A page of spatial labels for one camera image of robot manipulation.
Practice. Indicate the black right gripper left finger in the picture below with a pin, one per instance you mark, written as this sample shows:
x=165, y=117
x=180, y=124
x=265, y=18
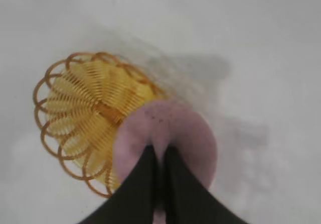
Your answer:
x=135, y=188

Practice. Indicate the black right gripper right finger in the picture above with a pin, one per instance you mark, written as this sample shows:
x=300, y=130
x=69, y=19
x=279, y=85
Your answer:
x=190, y=194

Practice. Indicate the pink peach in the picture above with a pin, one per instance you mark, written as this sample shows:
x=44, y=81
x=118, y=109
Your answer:
x=170, y=126

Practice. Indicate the yellow woven plastic basket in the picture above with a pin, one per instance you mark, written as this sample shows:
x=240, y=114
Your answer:
x=82, y=118

